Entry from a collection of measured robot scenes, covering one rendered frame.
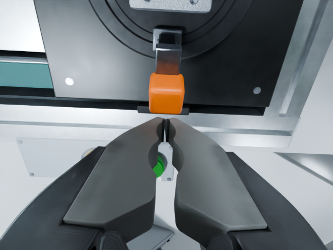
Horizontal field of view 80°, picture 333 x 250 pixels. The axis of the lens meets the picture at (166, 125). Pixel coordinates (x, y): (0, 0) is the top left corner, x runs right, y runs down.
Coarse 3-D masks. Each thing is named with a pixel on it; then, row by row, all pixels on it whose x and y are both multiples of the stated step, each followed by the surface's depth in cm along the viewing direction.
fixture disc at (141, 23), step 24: (96, 0) 16; (120, 0) 16; (216, 0) 16; (240, 0) 16; (120, 24) 17; (144, 24) 17; (168, 24) 17; (192, 24) 17; (216, 24) 17; (144, 48) 18; (192, 48) 18
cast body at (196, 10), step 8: (136, 0) 10; (144, 0) 10; (152, 0) 10; (160, 0) 10; (168, 0) 10; (176, 0) 10; (184, 0) 10; (192, 0) 11; (200, 0) 10; (208, 0) 10; (136, 8) 11; (144, 8) 11; (152, 8) 11; (160, 8) 11; (168, 8) 11; (176, 8) 11; (184, 8) 11; (192, 8) 11; (200, 8) 11; (208, 8) 11
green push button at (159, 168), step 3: (159, 156) 27; (159, 159) 26; (162, 159) 27; (159, 162) 26; (162, 162) 26; (156, 165) 26; (159, 165) 26; (162, 165) 27; (153, 168) 27; (156, 168) 27; (159, 168) 27; (162, 168) 27; (156, 171) 27; (159, 171) 27; (162, 171) 27; (156, 174) 27; (159, 174) 27
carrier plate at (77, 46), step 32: (64, 0) 18; (256, 0) 18; (288, 0) 18; (64, 32) 19; (96, 32) 19; (256, 32) 19; (288, 32) 19; (64, 64) 20; (96, 64) 20; (128, 64) 20; (192, 64) 20; (224, 64) 20; (256, 64) 20; (64, 96) 22; (96, 96) 22; (128, 96) 22; (192, 96) 22; (224, 96) 22; (256, 96) 22
